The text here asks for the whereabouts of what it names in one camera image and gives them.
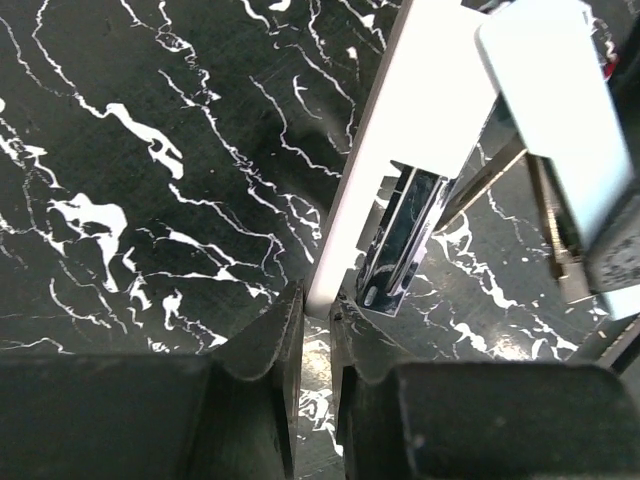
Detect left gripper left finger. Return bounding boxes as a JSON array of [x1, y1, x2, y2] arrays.
[[1, 282, 304, 479]]

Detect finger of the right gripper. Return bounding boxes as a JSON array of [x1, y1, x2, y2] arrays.
[[586, 1, 639, 374]]

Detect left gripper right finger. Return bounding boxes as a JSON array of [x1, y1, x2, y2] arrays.
[[330, 294, 639, 479]]

